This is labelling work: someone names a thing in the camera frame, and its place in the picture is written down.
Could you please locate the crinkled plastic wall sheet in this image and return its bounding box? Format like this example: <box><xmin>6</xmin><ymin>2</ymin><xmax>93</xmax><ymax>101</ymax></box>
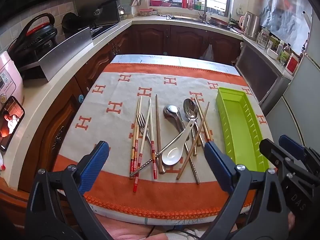
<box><xmin>260</xmin><ymin>0</ymin><xmax>314</xmax><ymax>55</ymax></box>

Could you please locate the green plastic utensil tray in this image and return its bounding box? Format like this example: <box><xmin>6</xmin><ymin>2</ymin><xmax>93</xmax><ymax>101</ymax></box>
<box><xmin>216</xmin><ymin>87</ymin><xmax>270</xmax><ymax>173</ymax></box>

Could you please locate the grey refrigerator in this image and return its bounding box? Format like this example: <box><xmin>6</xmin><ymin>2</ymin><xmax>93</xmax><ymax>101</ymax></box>
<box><xmin>265</xmin><ymin>52</ymin><xmax>320</xmax><ymax>157</ymax></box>

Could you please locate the chrome faucet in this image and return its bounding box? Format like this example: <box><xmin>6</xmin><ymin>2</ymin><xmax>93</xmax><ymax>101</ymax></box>
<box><xmin>197</xmin><ymin>0</ymin><xmax>208</xmax><ymax>22</ymax></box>

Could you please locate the steel sink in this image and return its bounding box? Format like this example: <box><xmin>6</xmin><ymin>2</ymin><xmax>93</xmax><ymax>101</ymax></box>
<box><xmin>166</xmin><ymin>15</ymin><xmax>209</xmax><ymax>23</ymax></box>

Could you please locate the pink steel electric kettle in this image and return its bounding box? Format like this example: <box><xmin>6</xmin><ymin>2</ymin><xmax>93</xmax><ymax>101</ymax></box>
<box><xmin>239</xmin><ymin>11</ymin><xmax>261</xmax><ymax>42</ymax></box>

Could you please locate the cream chopstick orange striped end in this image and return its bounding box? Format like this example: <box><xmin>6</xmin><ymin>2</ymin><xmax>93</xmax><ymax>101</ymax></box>
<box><xmin>194</xmin><ymin>96</ymin><xmax>210</xmax><ymax>143</ymax></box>

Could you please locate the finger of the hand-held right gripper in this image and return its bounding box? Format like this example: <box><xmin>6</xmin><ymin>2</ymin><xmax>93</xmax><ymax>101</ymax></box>
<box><xmin>259</xmin><ymin>138</ymin><xmax>290</xmax><ymax>178</ymax></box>
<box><xmin>279</xmin><ymin>134</ymin><xmax>320</xmax><ymax>178</ymax></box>

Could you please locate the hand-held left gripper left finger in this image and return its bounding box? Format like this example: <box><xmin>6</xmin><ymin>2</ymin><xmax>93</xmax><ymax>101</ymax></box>
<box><xmin>25</xmin><ymin>141</ymin><xmax>113</xmax><ymax>240</ymax></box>

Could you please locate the white kitchen countertop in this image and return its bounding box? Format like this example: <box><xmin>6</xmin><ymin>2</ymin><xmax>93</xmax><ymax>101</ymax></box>
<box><xmin>0</xmin><ymin>14</ymin><xmax>250</xmax><ymax>188</ymax></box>

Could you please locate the metal fork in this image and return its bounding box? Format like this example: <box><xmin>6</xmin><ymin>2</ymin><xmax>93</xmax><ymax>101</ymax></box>
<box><xmin>136</xmin><ymin>113</ymin><xmax>166</xmax><ymax>174</ymax></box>

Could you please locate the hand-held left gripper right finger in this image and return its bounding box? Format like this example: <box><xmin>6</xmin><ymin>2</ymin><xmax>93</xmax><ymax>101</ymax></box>
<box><xmin>202</xmin><ymin>141</ymin><xmax>292</xmax><ymax>240</ymax></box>

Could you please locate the steel splash panel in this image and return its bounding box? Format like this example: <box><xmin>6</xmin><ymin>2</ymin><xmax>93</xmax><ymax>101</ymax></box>
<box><xmin>38</xmin><ymin>27</ymin><xmax>93</xmax><ymax>82</ymax></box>

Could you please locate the white chopstick red striped end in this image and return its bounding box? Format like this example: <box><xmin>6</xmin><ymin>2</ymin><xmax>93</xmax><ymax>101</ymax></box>
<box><xmin>148</xmin><ymin>98</ymin><xmax>158</xmax><ymax>180</ymax></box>
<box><xmin>134</xmin><ymin>98</ymin><xmax>152</xmax><ymax>192</ymax></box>

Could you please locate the person's pink clothing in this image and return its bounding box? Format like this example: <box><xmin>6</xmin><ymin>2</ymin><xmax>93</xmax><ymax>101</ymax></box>
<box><xmin>100</xmin><ymin>215</ymin><xmax>208</xmax><ymax>240</ymax></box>

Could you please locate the white bottle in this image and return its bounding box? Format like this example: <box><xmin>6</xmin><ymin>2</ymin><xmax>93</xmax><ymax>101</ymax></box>
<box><xmin>276</xmin><ymin>40</ymin><xmax>285</xmax><ymax>61</ymax></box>

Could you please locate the red container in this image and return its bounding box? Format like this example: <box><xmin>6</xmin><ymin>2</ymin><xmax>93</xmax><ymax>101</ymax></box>
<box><xmin>286</xmin><ymin>52</ymin><xmax>301</xmax><ymax>76</ymax></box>

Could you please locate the green label bottle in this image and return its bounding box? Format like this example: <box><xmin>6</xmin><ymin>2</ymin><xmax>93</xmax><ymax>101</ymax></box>
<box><xmin>280</xmin><ymin>44</ymin><xmax>292</xmax><ymax>65</ymax></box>

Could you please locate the gas stove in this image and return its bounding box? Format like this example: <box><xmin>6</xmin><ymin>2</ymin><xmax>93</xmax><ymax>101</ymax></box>
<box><xmin>89</xmin><ymin>23</ymin><xmax>118</xmax><ymax>40</ymax></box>

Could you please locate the pink rice cooker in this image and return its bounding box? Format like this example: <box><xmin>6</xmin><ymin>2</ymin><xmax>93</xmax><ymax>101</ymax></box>
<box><xmin>0</xmin><ymin>51</ymin><xmax>25</xmax><ymax>105</ymax></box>

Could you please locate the black wok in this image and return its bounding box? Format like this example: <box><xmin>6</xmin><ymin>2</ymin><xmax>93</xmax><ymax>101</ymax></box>
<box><xmin>61</xmin><ymin>12</ymin><xmax>81</xmax><ymax>34</ymax></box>

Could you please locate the glass jar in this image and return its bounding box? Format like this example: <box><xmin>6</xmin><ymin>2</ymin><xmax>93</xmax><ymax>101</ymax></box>
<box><xmin>257</xmin><ymin>27</ymin><xmax>271</xmax><ymax>50</ymax></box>

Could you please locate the white ceramic spoon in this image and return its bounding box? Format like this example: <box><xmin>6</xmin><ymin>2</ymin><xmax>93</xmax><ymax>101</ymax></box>
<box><xmin>161</xmin><ymin>120</ymin><xmax>195</xmax><ymax>166</ymax></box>

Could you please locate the smartphone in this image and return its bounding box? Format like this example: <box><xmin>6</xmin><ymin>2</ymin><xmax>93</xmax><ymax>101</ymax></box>
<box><xmin>0</xmin><ymin>96</ymin><xmax>25</xmax><ymax>152</ymax></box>

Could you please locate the hanging plastic bag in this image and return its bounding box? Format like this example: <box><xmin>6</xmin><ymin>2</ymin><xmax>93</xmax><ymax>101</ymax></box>
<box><xmin>200</xmin><ymin>44</ymin><xmax>215</xmax><ymax>62</ymax></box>

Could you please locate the orange beige printed blanket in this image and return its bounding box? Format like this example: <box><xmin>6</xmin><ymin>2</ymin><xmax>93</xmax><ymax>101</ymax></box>
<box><xmin>52</xmin><ymin>62</ymin><xmax>275</xmax><ymax>224</ymax></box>

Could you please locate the large metal spoon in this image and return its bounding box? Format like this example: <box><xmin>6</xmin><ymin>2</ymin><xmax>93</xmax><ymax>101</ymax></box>
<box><xmin>183</xmin><ymin>98</ymin><xmax>201</xmax><ymax>184</ymax></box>

